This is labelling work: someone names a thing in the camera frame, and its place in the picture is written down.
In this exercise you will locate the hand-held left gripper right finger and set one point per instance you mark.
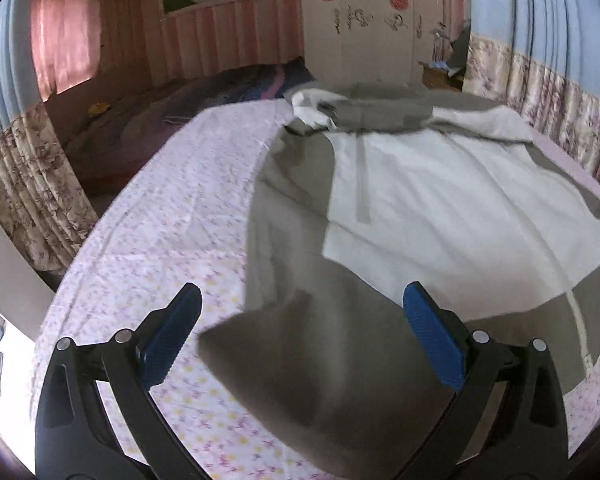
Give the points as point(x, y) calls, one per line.
point(432, 345)

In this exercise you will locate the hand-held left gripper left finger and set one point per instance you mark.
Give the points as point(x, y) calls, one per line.
point(172, 345)

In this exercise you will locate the olive and white jacket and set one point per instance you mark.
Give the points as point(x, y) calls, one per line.
point(430, 200)

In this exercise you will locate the pile of dark clothes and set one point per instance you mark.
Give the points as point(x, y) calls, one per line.
point(461, 42)

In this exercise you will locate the floral bedsheet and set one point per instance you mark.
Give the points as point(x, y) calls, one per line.
point(170, 210)

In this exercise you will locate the white board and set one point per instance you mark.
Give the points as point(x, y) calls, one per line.
point(10, 270)

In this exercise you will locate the brown bed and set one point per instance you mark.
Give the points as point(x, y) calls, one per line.
point(130, 125)

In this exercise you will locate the blue floral curtain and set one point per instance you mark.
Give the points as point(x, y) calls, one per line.
point(545, 50)
point(25, 170)

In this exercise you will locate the yellow toy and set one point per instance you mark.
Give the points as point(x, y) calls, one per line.
point(99, 108)

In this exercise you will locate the wooden side table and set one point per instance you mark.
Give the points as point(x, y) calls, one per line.
point(435, 77)

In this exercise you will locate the striped dark blanket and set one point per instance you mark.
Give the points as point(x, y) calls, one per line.
point(260, 82)

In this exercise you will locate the white wardrobe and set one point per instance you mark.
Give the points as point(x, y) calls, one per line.
point(375, 45)

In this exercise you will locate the pink curtain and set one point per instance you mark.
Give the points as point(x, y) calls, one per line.
point(65, 35)

